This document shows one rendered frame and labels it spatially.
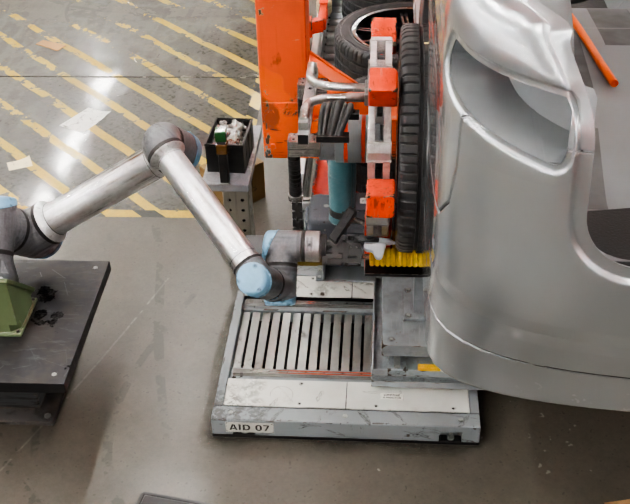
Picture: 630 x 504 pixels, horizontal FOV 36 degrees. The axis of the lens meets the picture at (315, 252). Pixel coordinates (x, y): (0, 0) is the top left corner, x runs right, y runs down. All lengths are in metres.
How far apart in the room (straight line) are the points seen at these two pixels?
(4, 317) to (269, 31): 1.22
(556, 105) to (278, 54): 1.56
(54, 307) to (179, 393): 0.49
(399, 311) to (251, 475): 0.71
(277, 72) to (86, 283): 0.94
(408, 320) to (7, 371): 1.25
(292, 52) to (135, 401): 1.25
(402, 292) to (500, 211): 1.52
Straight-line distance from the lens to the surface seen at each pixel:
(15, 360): 3.07
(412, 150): 2.54
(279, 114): 3.34
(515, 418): 3.21
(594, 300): 1.85
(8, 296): 3.06
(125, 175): 3.08
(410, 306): 3.21
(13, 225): 3.17
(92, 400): 3.32
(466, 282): 1.94
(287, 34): 3.21
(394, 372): 3.08
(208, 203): 2.76
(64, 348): 3.07
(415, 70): 2.60
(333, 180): 3.05
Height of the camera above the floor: 2.27
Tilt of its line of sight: 36 degrees down
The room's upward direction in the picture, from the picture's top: 2 degrees counter-clockwise
